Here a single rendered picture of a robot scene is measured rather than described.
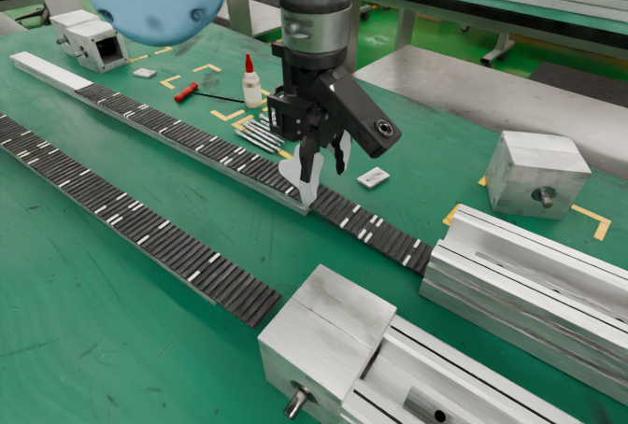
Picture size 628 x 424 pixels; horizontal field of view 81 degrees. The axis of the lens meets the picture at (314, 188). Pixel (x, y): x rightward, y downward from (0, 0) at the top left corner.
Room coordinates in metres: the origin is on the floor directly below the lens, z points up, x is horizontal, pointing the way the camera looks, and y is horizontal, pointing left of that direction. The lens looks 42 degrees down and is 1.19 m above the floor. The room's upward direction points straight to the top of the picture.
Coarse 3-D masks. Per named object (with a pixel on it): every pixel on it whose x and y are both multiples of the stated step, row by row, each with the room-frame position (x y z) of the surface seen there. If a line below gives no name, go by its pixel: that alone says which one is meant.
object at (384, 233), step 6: (384, 222) 0.37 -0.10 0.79; (384, 228) 0.36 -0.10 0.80; (390, 228) 0.36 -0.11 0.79; (378, 234) 0.35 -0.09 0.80; (384, 234) 0.35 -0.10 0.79; (390, 234) 0.35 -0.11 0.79; (372, 240) 0.34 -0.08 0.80; (378, 240) 0.34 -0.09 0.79; (384, 240) 0.34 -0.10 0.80; (372, 246) 0.33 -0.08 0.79; (378, 246) 0.33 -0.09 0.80; (384, 246) 0.33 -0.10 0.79
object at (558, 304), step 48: (480, 240) 0.30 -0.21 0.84; (528, 240) 0.28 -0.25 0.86; (432, 288) 0.25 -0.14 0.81; (480, 288) 0.23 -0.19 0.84; (528, 288) 0.22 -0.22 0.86; (576, 288) 0.24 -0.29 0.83; (624, 288) 0.22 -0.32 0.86; (528, 336) 0.19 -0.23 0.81; (576, 336) 0.18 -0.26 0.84; (624, 336) 0.16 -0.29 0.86; (624, 384) 0.14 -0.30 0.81
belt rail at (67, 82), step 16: (16, 64) 0.95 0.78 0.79; (32, 64) 0.90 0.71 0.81; (48, 64) 0.90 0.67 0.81; (48, 80) 0.85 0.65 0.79; (64, 80) 0.81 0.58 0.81; (80, 80) 0.81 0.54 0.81; (80, 96) 0.77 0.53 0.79; (112, 112) 0.70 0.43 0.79; (144, 128) 0.64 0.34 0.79; (176, 144) 0.58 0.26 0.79; (208, 160) 0.53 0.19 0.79; (240, 176) 0.49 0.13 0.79; (272, 192) 0.44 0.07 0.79; (304, 208) 0.41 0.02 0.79
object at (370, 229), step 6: (372, 216) 0.38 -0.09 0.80; (372, 222) 0.37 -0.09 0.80; (378, 222) 0.37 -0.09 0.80; (366, 228) 0.36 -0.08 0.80; (372, 228) 0.36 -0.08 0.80; (378, 228) 0.36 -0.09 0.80; (360, 234) 0.35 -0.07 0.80; (366, 234) 0.35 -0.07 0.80; (372, 234) 0.35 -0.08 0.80; (366, 240) 0.34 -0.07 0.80
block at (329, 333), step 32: (320, 288) 0.21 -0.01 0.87; (352, 288) 0.21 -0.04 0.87; (288, 320) 0.17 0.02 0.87; (320, 320) 0.17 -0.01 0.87; (352, 320) 0.17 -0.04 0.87; (384, 320) 0.17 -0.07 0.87; (288, 352) 0.15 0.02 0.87; (320, 352) 0.15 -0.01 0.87; (352, 352) 0.15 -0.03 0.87; (288, 384) 0.14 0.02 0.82; (320, 384) 0.12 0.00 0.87; (352, 384) 0.12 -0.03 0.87; (288, 416) 0.11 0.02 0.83; (320, 416) 0.12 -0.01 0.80
